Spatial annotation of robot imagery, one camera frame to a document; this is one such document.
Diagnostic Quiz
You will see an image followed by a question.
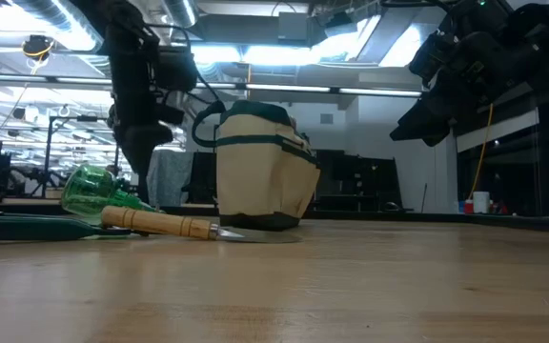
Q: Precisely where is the black ceiling cable reel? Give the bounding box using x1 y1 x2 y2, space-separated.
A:
21 34 55 62

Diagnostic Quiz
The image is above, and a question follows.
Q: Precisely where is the dark green garden tool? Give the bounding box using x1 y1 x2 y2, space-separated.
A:
0 212 132 243

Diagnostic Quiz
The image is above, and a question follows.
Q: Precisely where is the yellow cable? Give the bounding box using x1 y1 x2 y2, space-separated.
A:
467 102 495 201

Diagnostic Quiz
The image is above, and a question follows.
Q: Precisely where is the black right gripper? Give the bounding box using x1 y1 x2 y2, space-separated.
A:
389 30 499 148

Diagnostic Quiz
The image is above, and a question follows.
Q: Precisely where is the black cabinet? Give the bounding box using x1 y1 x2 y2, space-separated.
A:
315 149 403 213

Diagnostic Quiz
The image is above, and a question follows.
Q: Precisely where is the white cylindrical container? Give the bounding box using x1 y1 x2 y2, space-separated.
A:
472 191 491 214

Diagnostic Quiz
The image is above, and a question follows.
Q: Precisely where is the beige and green gardening bag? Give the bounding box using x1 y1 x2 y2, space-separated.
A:
191 99 322 232

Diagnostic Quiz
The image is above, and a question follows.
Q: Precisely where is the green plastic spray bottle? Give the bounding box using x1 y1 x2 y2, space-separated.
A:
60 164 161 225

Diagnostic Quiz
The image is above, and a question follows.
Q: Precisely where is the grey ceiling box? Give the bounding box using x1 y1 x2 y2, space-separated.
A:
277 11 310 42

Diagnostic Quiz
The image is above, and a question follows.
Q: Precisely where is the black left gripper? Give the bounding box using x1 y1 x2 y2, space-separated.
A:
110 94 185 205

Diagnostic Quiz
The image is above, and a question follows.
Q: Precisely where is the grey cloth cover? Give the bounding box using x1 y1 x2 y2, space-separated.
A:
146 150 194 209

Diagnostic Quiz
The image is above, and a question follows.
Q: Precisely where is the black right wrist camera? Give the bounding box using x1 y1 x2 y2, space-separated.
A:
407 30 457 87

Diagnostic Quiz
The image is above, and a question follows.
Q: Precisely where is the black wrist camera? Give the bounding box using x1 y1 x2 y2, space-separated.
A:
152 45 198 92
407 30 457 87

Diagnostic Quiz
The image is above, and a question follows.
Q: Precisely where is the black stand frame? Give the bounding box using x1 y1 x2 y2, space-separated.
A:
41 115 123 199

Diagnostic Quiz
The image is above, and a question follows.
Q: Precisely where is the long ceiling light bar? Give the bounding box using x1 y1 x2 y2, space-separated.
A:
0 72 423 99

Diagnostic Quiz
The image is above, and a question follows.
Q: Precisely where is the wooden handled metal trowel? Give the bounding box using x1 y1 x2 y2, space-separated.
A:
100 205 303 245

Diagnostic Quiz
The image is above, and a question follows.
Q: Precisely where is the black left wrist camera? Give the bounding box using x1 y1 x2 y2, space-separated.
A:
152 45 198 92

